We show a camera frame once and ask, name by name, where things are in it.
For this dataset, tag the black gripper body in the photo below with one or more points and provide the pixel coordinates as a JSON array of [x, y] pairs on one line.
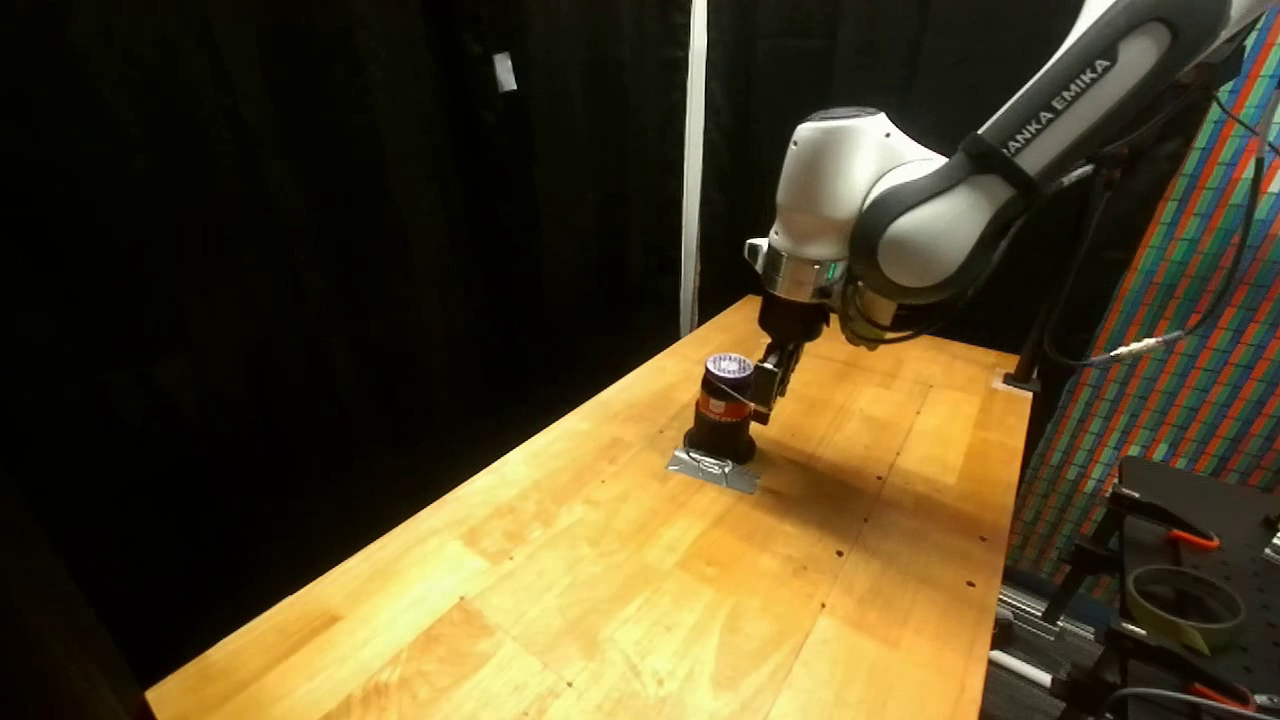
[[795, 318]]

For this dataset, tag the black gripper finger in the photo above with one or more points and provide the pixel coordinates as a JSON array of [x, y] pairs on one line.
[[756, 400], [787, 366]]

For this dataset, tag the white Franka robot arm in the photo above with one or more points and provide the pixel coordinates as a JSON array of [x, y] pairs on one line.
[[935, 203]]

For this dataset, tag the small red black object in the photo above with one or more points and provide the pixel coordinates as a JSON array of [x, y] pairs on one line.
[[721, 413]]

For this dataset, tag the silver tape patch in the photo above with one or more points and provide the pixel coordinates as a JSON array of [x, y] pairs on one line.
[[713, 473]]

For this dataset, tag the white vertical pole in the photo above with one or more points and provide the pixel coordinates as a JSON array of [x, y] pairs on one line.
[[693, 160]]

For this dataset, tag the black table edge clamp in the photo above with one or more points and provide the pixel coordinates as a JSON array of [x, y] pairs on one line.
[[1023, 378]]

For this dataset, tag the small white tag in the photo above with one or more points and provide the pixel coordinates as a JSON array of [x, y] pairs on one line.
[[505, 68]]

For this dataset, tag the colourful striped cloth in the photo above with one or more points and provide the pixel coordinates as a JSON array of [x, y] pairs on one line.
[[1185, 346]]

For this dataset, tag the black perforated workbench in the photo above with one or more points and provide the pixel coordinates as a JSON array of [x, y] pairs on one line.
[[1201, 523]]

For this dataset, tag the grey tape roll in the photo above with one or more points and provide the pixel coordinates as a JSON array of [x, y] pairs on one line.
[[1185, 607]]

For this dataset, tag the aluminium rail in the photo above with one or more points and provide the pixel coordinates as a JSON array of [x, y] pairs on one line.
[[1046, 634]]

